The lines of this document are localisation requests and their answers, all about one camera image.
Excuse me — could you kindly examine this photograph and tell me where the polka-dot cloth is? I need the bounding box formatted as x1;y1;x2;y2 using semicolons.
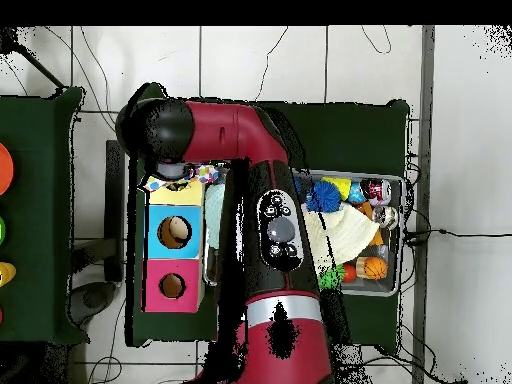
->
143;163;220;193

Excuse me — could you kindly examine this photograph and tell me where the wooden three-hole box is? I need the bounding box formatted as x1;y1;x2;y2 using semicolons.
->
141;175;207;314

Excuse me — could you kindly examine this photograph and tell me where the shallow mesh bin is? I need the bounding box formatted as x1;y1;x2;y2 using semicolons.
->
202;169;405;298

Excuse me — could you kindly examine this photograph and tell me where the mint green waffle cloth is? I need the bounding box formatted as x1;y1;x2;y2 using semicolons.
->
204;182;228;250

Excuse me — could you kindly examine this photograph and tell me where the blue spiky ball with eyes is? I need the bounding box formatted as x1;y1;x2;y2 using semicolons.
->
305;180;342;213

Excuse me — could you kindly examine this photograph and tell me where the yellow foam wedge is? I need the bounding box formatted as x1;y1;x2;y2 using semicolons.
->
321;176;353;201

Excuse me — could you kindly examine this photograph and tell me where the cream waffle cloth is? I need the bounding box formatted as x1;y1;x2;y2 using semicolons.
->
301;203;381;273

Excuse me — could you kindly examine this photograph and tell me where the green spiky ball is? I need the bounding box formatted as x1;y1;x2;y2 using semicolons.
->
317;264;346;290

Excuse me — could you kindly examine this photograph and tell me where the crushed soda can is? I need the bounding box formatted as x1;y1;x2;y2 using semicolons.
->
359;178;393;207

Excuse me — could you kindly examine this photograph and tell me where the dark green table cloth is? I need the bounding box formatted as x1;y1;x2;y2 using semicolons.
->
125;82;411;355

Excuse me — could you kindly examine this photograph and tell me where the orange toy basketball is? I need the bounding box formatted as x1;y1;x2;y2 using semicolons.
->
355;256;389;281

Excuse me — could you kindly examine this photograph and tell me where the black upright bar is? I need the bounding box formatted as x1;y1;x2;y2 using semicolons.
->
104;139;126;281

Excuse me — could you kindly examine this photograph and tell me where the dark green side table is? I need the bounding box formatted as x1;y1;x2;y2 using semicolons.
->
0;86;91;346

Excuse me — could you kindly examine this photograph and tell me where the orange round object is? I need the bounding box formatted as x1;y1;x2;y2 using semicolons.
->
0;141;16;197

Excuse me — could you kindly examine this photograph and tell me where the yellow round object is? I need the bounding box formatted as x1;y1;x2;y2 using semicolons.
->
0;261;17;288

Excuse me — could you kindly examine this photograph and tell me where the black floor cable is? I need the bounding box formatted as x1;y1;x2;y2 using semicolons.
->
403;228;512;246

